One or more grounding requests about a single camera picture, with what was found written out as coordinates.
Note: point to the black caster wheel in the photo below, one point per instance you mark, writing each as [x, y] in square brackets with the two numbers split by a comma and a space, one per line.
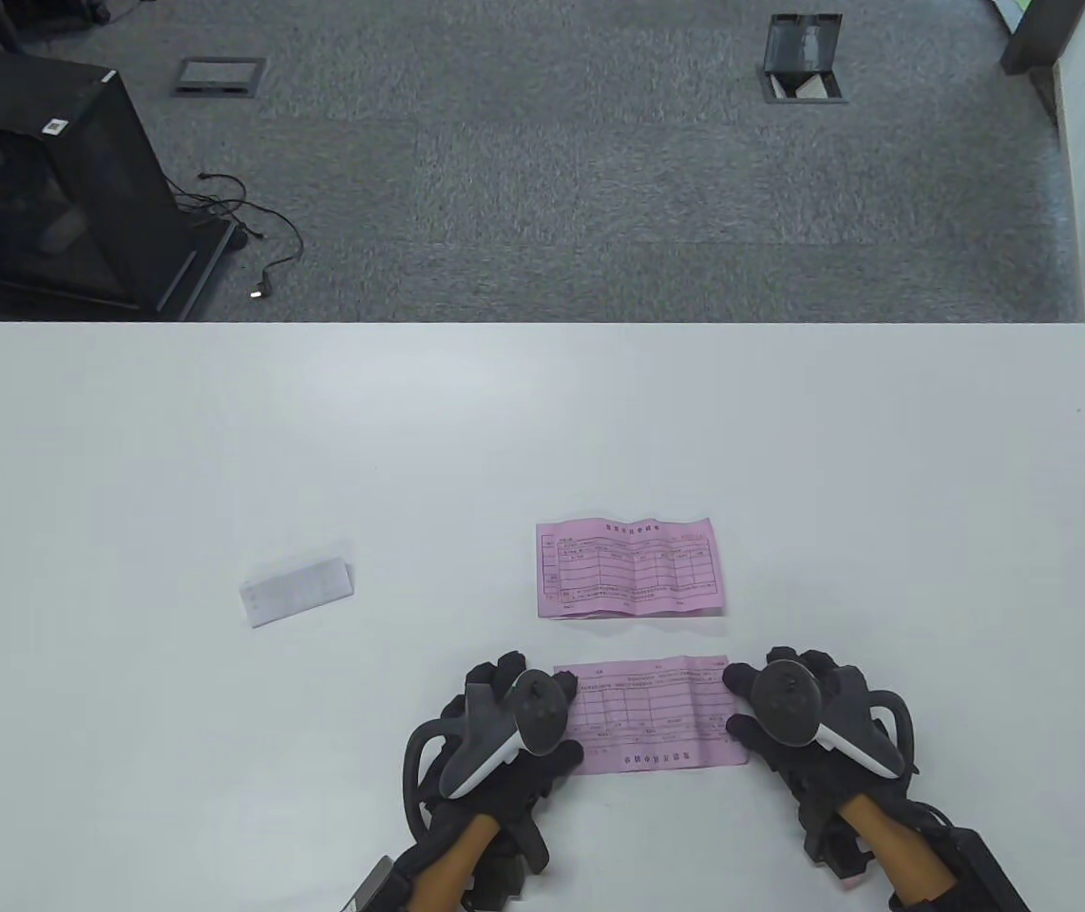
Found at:
[96, 11]

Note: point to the closed grey floor box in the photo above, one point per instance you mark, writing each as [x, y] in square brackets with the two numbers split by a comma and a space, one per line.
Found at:
[218, 74]

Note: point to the pink paper invoice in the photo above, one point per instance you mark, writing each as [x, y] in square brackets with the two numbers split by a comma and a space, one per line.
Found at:
[628, 570]
[656, 717]

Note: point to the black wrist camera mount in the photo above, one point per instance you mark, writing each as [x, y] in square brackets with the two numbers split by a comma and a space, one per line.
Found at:
[514, 874]
[837, 850]

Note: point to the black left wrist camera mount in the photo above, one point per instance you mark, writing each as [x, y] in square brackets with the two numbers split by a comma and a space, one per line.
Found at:
[514, 874]

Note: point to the black white right hand controller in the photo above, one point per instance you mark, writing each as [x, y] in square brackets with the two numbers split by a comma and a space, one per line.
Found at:
[785, 703]

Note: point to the black white left hand controller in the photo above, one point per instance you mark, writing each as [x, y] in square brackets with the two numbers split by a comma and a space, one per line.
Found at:
[542, 712]

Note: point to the white paper invoice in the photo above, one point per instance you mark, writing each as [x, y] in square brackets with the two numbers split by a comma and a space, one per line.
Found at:
[295, 587]

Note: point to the person's left forearm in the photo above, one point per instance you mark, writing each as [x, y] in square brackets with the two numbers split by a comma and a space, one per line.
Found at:
[447, 869]

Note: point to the person's right forearm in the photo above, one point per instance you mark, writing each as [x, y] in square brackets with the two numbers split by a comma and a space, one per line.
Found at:
[899, 855]

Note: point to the open grey floor box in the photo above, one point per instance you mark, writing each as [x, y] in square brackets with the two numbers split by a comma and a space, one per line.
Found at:
[799, 43]

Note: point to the person's right hand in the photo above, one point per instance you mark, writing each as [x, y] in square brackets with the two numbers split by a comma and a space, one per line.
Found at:
[808, 760]

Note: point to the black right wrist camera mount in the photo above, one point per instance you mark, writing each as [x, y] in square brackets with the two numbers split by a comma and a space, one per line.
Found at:
[837, 850]

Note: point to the dark grey post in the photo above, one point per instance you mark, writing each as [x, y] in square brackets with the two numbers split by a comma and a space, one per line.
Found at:
[1041, 38]

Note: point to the black equipment cabinet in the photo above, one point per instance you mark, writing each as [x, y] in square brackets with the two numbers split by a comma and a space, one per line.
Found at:
[77, 190]

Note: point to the black white hand controller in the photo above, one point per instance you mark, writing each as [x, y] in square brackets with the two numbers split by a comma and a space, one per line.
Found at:
[785, 703]
[542, 712]

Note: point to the person's left hand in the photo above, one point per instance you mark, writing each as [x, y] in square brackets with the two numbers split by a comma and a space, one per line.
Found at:
[514, 798]

